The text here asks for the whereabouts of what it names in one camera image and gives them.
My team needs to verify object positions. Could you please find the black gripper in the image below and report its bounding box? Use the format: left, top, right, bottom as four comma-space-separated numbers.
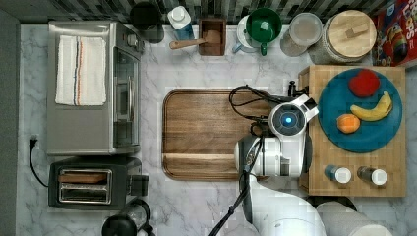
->
287, 81, 309, 97

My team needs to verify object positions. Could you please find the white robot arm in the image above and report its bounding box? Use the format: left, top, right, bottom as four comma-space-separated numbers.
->
228, 86, 326, 236

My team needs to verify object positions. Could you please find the orange plush fruit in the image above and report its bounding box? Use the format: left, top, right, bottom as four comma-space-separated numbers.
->
336, 114, 360, 134

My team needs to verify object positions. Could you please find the clear container with plastic lid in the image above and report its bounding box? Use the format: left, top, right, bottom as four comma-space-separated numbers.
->
280, 13, 323, 57

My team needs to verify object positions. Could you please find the white pitcher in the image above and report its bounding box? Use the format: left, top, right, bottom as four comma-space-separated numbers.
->
232, 16, 259, 53

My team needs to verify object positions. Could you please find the green mug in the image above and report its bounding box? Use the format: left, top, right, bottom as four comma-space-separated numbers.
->
246, 8, 282, 56

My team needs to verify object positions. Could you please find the red plush apple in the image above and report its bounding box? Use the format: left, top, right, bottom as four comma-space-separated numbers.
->
348, 69, 381, 97

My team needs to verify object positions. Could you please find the jar with wooden lid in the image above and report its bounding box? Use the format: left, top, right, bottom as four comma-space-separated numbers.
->
308, 10, 377, 65

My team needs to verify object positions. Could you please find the yellow plush banana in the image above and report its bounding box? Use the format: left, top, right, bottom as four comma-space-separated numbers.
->
350, 91, 392, 122

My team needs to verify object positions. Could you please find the wooden spoon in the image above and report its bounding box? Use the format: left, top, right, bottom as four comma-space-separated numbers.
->
169, 30, 221, 50

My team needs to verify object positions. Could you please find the blue spice shaker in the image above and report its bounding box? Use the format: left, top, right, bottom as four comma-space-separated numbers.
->
325, 165, 352, 184

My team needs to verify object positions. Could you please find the wooden cutting board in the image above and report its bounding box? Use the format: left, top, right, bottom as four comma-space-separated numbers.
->
162, 89, 270, 181

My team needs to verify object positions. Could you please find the dark wooden utensil box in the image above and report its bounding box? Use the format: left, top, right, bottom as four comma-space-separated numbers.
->
199, 18, 226, 56

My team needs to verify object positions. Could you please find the dark grey spice shaker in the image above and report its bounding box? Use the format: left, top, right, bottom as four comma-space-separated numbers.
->
357, 166, 387, 186

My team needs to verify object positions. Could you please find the red Froot Loops cereal box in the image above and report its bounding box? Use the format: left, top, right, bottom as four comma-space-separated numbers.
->
372, 0, 417, 68

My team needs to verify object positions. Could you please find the blue and white carton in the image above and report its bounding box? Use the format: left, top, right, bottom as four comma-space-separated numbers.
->
167, 6, 195, 40

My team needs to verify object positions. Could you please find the black round canister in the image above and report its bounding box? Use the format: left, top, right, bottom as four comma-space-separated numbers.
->
130, 2, 164, 43

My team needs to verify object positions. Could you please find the stainless toaster oven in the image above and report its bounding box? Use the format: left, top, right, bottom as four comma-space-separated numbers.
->
47, 21, 143, 156

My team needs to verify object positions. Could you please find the white striped dish towel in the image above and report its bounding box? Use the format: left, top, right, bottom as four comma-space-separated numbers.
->
55, 35, 106, 106

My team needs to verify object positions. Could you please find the black and silver toaster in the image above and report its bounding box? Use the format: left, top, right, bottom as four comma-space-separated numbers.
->
48, 156, 149, 210

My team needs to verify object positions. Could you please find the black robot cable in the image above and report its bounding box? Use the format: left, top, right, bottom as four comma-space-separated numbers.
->
208, 84, 298, 236

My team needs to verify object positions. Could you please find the black power cord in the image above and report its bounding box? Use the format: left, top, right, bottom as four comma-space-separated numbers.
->
29, 137, 49, 189

